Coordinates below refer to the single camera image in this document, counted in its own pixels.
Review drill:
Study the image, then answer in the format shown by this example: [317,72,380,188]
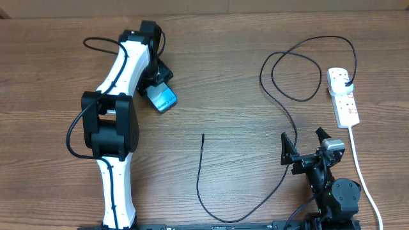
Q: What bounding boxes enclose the blue Galaxy smartphone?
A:
[146,82,178,112]

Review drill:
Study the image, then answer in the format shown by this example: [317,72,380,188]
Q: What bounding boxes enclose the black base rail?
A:
[77,220,362,230]

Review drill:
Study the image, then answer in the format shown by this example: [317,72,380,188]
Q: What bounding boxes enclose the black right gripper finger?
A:
[281,132,297,165]
[316,127,331,144]

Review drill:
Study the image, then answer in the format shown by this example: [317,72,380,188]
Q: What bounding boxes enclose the white charger plug adapter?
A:
[328,77,354,96]

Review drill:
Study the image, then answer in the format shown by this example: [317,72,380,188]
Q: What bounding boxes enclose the white power strip cord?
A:
[347,126,384,230]

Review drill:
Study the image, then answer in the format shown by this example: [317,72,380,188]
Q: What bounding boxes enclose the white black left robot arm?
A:
[79,20,178,229]

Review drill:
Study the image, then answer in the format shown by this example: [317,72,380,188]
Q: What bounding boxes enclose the white power strip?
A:
[326,67,360,128]

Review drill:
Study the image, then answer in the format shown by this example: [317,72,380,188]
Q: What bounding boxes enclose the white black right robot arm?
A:
[273,128,361,229]

